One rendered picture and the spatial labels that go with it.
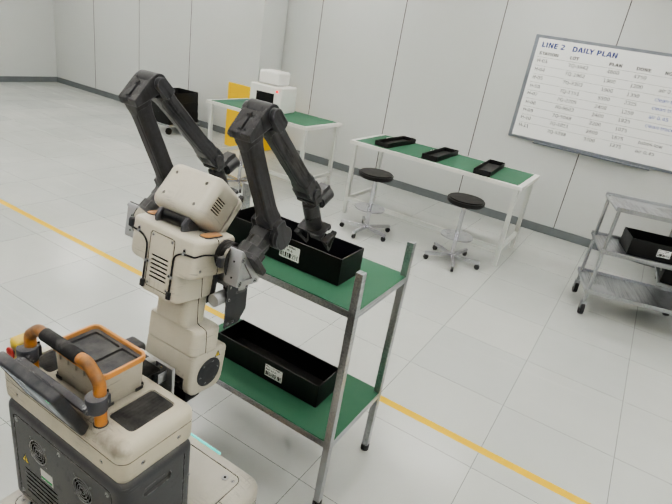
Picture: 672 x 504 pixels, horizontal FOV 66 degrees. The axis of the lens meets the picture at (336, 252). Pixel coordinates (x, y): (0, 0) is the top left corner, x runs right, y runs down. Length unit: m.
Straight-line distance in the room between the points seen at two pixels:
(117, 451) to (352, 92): 6.30
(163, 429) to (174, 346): 0.35
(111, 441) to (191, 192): 0.70
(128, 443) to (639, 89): 5.74
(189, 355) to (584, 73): 5.37
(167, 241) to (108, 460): 0.60
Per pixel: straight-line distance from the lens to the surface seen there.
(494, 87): 6.54
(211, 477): 2.11
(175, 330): 1.76
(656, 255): 4.74
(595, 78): 6.33
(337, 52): 7.41
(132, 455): 1.49
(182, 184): 1.61
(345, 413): 2.32
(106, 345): 1.66
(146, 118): 1.70
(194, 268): 1.53
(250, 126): 1.37
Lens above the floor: 1.84
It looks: 23 degrees down
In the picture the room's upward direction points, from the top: 10 degrees clockwise
